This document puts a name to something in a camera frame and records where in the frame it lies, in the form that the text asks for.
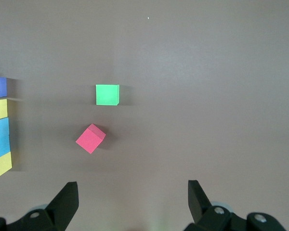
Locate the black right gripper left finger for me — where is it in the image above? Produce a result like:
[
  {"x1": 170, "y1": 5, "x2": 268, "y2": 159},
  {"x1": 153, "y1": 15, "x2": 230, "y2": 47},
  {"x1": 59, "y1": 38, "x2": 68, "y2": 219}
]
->
[{"x1": 7, "y1": 181, "x2": 79, "y2": 231}]

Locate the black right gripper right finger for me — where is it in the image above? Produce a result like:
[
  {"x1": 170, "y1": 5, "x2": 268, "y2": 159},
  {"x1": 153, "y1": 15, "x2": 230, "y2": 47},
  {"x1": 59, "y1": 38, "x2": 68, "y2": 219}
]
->
[{"x1": 184, "y1": 180, "x2": 249, "y2": 231}]

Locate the red foam cube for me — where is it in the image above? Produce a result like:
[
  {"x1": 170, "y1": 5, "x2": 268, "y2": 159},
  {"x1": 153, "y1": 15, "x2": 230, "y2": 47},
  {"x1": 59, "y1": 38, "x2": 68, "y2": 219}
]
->
[{"x1": 75, "y1": 123, "x2": 106, "y2": 154}]

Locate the brown table cover sheet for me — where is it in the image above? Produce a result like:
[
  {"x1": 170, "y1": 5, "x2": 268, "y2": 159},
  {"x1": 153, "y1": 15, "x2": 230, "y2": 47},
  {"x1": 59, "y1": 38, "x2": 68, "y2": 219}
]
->
[{"x1": 0, "y1": 0, "x2": 289, "y2": 231}]

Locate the green foam cube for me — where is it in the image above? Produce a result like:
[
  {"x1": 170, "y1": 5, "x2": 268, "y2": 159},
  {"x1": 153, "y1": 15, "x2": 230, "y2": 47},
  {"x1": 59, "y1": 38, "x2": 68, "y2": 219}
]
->
[{"x1": 95, "y1": 84, "x2": 120, "y2": 106}]

